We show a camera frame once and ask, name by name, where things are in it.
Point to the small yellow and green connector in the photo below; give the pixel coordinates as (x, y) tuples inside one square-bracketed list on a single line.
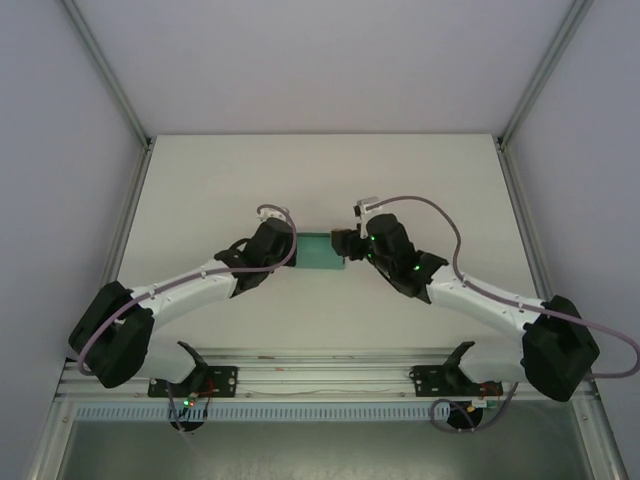
[(482, 404)]

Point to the aluminium frame post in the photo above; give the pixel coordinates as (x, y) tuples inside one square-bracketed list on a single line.
[(545, 75), (107, 75)]

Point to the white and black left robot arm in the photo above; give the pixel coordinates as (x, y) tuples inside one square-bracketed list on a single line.
[(195, 290)]

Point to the aluminium table side rail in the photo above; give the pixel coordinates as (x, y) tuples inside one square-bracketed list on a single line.
[(125, 220)]

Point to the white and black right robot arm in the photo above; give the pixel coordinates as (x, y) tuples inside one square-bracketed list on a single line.
[(480, 300)]

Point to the small board with green light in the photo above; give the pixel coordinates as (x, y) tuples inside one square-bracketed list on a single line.
[(189, 401)]

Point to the shiny metal sheet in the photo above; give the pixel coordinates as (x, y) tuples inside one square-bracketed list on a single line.
[(320, 450)]

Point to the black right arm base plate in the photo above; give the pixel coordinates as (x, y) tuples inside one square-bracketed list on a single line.
[(425, 381)]

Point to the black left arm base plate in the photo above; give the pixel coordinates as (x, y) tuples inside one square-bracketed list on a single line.
[(222, 381)]

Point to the green paper box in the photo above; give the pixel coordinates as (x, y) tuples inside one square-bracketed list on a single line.
[(315, 250)]

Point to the aluminium mounting rail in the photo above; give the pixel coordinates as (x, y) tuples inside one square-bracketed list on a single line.
[(325, 375)]

